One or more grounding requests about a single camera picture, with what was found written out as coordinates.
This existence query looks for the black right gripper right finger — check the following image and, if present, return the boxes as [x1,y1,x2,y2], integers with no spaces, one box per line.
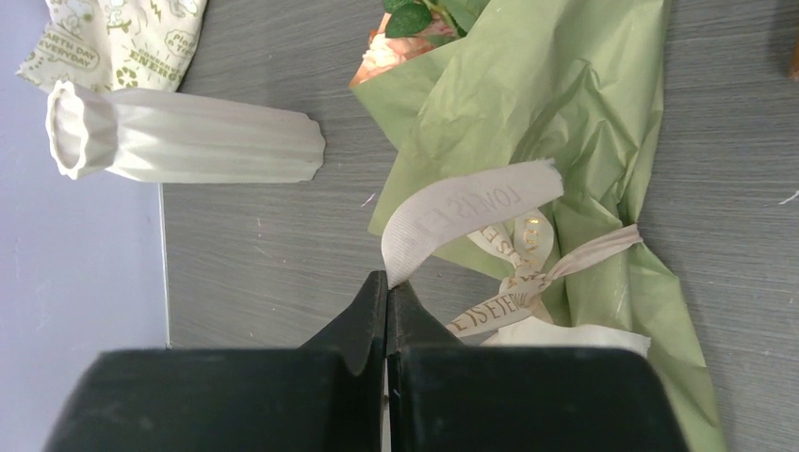
[385,282,464,451]

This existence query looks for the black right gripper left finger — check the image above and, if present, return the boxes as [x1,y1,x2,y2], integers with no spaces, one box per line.
[301,270,388,451]

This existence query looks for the cream ribbon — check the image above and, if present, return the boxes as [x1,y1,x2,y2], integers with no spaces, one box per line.
[381,159,651,357]

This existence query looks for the green pink flower bouquet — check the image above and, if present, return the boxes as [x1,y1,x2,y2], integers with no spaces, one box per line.
[351,0,726,451]

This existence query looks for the white ribbed vase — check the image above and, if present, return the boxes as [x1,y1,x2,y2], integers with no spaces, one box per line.
[45,81,326,184]

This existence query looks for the cream printed cloth bag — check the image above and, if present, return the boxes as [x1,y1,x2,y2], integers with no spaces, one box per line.
[16,0,207,93]

